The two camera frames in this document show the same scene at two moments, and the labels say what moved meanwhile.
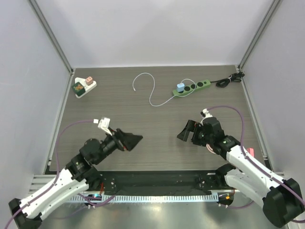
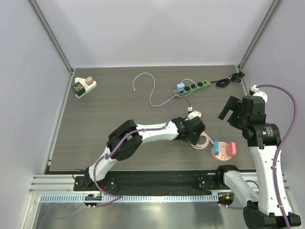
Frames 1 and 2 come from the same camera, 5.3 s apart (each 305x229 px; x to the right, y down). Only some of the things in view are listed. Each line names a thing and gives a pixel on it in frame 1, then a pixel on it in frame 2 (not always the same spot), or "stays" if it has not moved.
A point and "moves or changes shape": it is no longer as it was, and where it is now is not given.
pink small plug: x=89 y=80 stays
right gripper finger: x=184 y=135 -> x=231 y=105
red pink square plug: x=251 y=151 moves or changes shape
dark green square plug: x=78 y=88 stays
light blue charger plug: x=180 y=87 stays
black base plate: x=163 y=182 stays
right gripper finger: x=191 y=126 -> x=234 y=119
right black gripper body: x=195 y=131 -> x=236 y=109
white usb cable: x=154 y=87 stays
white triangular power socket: x=87 y=88 stays
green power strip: x=192 y=87 stays
